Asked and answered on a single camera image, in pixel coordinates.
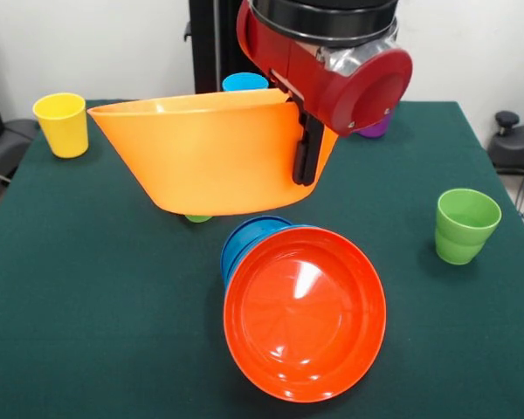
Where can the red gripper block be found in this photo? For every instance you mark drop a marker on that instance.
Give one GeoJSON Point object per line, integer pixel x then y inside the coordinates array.
{"type": "Point", "coordinates": [332, 83]}

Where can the large yellow-orange bowl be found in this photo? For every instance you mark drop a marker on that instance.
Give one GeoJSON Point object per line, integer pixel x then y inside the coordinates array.
{"type": "Point", "coordinates": [209, 161]}

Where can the small light blue bowl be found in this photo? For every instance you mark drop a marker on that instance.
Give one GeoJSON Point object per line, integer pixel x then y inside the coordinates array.
{"type": "Point", "coordinates": [240, 249]}

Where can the large blue bowl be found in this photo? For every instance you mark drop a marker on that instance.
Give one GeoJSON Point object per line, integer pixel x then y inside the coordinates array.
{"type": "Point", "coordinates": [233, 270]}

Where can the red-orange bowl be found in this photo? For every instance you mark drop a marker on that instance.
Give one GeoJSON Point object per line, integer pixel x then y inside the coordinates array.
{"type": "Point", "coordinates": [305, 314]}

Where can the light blue cup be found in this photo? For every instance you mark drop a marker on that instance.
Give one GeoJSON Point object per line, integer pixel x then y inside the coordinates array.
{"type": "Point", "coordinates": [243, 82]}

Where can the purple cup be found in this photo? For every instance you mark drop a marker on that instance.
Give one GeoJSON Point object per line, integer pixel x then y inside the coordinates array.
{"type": "Point", "coordinates": [375, 128]}

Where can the smooth green cup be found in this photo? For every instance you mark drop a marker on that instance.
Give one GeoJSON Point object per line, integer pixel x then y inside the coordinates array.
{"type": "Point", "coordinates": [197, 218]}

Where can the ridged green cup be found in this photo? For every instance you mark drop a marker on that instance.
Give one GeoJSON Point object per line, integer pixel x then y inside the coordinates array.
{"type": "Point", "coordinates": [458, 249]}

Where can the grey black stand base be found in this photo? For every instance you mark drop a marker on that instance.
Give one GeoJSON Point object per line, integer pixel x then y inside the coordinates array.
{"type": "Point", "coordinates": [4, 148]}
{"type": "Point", "coordinates": [511, 148]}

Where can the yellow cup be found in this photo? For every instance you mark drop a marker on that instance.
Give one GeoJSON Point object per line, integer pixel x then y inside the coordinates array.
{"type": "Point", "coordinates": [65, 131]}

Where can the dark green tablecloth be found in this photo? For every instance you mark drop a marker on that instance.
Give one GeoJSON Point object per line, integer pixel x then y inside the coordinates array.
{"type": "Point", "coordinates": [113, 305]}

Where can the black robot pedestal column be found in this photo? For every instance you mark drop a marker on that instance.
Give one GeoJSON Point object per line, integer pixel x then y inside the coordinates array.
{"type": "Point", "coordinates": [209, 43]}

